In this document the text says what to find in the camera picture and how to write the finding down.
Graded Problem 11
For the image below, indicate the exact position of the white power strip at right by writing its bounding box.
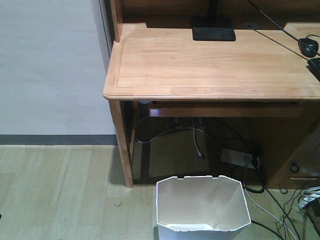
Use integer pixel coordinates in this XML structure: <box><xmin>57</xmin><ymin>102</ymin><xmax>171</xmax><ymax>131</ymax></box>
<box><xmin>298</xmin><ymin>193</ymin><xmax>320</xmax><ymax>210</ymax></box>

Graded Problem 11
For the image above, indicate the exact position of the white plastic trash bin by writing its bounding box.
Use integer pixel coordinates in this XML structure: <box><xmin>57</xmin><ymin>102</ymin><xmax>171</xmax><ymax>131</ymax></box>
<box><xmin>156</xmin><ymin>175</ymin><xmax>252</xmax><ymax>240</ymax></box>

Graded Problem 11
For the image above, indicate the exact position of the black monitor stand base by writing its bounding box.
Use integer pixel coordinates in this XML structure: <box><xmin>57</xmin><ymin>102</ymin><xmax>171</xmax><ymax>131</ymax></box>
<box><xmin>191</xmin><ymin>0</ymin><xmax>236</xmax><ymax>42</ymax></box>

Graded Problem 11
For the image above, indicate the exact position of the black cable across desk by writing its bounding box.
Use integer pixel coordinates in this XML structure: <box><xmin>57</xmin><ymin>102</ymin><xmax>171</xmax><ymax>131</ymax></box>
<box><xmin>247</xmin><ymin>0</ymin><xmax>320</xmax><ymax>62</ymax></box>

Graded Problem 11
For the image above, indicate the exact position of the black computer mouse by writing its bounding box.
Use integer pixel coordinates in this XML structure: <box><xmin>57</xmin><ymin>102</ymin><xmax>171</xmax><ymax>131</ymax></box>
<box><xmin>298</xmin><ymin>37</ymin><xmax>319</xmax><ymax>58</ymax></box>

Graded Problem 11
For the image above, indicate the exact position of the grey cable with plug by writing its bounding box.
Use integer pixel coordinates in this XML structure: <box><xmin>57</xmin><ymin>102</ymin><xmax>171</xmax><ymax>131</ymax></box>
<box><xmin>135</xmin><ymin>116</ymin><xmax>205</xmax><ymax>160</ymax></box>

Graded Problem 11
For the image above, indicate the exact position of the white power strip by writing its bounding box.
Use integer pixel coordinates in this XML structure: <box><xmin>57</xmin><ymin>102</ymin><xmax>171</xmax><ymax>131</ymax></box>
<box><xmin>220</xmin><ymin>148</ymin><xmax>254</xmax><ymax>169</ymax></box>
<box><xmin>298</xmin><ymin>193</ymin><xmax>320</xmax><ymax>210</ymax></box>

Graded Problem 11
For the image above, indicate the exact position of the light wooden desk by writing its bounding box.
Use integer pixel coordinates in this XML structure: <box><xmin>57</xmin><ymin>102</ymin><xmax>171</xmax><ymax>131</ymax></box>
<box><xmin>103</xmin><ymin>0</ymin><xmax>320</xmax><ymax>188</ymax></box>

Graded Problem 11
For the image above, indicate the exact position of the black keyboard corner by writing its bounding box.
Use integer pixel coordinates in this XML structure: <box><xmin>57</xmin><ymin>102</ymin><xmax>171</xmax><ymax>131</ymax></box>
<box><xmin>307</xmin><ymin>57</ymin><xmax>320</xmax><ymax>81</ymax></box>

